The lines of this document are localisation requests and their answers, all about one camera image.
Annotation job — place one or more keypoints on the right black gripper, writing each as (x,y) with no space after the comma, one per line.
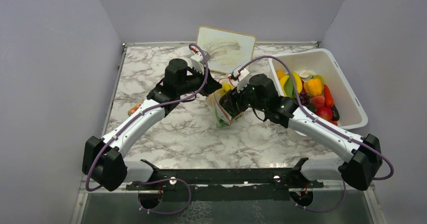
(233,97)

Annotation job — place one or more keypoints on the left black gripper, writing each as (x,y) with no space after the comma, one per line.
(211,85)

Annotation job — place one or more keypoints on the yellow banana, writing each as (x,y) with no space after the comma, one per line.
(225,88)
(297,82)

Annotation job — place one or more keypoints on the clear zip top bag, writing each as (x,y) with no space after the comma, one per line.
(212,102)

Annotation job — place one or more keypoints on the green lettuce head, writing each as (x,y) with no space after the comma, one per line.
(222,121)

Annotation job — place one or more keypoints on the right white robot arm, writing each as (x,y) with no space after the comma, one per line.
(359,157)

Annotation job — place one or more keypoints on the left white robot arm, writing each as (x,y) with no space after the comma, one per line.
(104,163)

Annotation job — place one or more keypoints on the green leaf vegetable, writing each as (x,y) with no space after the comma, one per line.
(289,88)

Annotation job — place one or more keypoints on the dark grapes bunch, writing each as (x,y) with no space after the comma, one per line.
(305,99)

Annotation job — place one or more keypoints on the white garlic bulb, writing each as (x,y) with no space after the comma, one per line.
(306,74)

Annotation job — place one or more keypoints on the orange snack packet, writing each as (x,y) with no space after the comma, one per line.
(134,108)

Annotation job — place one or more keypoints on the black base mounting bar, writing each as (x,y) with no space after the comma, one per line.
(179,185)

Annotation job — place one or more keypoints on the yellow bell pepper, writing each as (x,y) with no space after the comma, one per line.
(314,87)

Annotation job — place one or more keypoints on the pink peach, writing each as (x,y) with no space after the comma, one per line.
(318,101)

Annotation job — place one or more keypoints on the red apple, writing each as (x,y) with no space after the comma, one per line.
(325,113)

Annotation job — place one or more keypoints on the red chili pepper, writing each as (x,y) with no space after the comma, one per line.
(329,101)

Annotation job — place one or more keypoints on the white plastic bin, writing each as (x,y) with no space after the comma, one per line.
(323,63)

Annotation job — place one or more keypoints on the dark eggplant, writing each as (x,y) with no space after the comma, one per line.
(335,113)

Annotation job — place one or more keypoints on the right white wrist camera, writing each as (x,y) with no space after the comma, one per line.
(239,77)

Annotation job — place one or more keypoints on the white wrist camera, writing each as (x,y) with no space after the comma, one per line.
(197,62)
(239,77)

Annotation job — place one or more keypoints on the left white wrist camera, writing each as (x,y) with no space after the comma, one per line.
(197,62)

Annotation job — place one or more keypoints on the small whiteboard with wood frame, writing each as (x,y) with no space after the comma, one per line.
(227,49)

